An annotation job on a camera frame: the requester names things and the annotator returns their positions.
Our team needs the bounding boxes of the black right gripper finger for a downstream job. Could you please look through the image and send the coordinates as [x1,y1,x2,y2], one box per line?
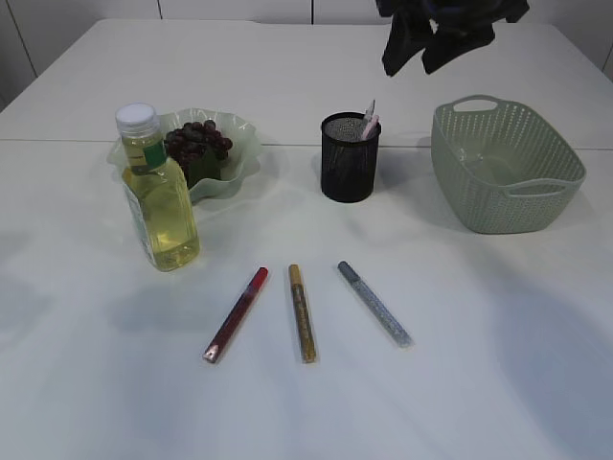
[421,24,495,75]
[382,11,434,77]

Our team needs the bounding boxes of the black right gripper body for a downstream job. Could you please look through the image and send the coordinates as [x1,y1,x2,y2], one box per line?
[375,0,530,24]

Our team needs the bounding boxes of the clear plastic ruler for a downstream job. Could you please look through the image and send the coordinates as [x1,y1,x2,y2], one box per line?
[363,100,375,123]

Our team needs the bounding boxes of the pink scissors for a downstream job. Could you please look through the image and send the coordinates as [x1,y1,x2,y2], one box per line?
[361,115,379,141]

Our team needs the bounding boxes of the clear plastic sheet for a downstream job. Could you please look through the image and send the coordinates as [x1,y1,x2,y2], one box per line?
[455,146,487,169]

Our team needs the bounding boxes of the red grape bunch with leaves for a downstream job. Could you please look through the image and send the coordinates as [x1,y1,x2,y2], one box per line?
[164,120,234,189]

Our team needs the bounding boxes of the silver glitter pen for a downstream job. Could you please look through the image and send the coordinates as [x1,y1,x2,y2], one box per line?
[337,261,414,348]

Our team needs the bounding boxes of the yellow tea bottle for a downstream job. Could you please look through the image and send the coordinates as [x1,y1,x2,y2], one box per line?
[115,103,200,272]

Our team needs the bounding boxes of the gold glitter pen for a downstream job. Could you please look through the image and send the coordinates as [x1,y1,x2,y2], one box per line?
[288,264,317,363]

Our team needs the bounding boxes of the red glitter pen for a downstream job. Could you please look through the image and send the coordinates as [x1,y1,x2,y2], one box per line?
[202,266,268,364]

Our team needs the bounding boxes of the black mesh pen holder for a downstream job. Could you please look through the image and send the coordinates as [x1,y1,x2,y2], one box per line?
[320,112,381,203]

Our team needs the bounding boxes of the green woven plastic basket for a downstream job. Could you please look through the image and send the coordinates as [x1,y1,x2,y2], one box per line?
[431,95,586,235]

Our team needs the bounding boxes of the pale green wavy glass plate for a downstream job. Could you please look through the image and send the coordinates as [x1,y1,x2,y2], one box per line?
[108,103,261,206]

